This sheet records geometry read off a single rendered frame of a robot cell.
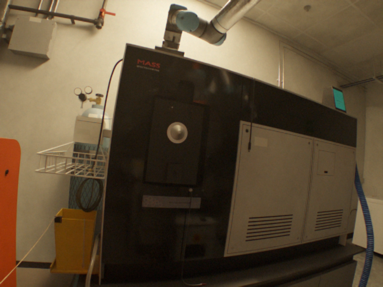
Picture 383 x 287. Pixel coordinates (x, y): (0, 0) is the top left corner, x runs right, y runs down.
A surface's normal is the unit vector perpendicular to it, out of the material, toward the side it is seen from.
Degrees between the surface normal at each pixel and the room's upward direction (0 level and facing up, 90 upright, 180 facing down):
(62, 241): 93
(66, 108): 90
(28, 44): 90
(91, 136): 90
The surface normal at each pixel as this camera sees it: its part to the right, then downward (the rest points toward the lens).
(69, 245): 0.33, 0.04
